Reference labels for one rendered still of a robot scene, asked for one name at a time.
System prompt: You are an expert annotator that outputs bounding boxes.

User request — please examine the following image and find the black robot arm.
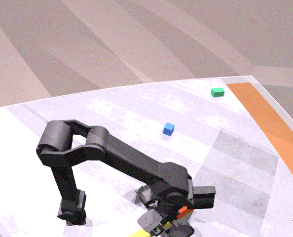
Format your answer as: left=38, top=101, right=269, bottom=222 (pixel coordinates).
left=36, top=119, right=216, bottom=236

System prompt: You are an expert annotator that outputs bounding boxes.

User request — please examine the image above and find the blue cube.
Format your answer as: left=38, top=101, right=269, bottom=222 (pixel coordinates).
left=163, top=123, right=174, bottom=136

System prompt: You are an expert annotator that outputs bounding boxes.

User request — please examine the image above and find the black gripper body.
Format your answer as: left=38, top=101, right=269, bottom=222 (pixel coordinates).
left=139, top=188, right=195, bottom=237

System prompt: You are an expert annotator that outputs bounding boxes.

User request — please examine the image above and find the small green block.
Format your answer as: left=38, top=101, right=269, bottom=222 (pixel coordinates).
left=211, top=87, right=225, bottom=98

